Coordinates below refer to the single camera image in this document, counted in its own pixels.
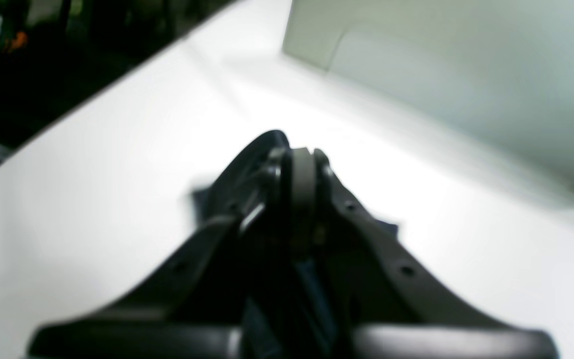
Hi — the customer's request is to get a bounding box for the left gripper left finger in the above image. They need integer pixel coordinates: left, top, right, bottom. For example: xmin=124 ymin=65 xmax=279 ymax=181
xmin=28 ymin=130 xmax=289 ymax=359

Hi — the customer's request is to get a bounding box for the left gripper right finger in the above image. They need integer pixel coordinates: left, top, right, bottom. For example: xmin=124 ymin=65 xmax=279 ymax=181
xmin=292 ymin=148 xmax=559 ymax=359

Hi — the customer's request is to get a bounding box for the black t-shirt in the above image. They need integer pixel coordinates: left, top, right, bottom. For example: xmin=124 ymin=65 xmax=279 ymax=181
xmin=185 ymin=184 xmax=413 ymax=359

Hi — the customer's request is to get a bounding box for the white cardboard box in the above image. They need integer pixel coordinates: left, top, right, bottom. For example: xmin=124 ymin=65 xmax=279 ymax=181
xmin=283 ymin=0 xmax=574 ymax=190

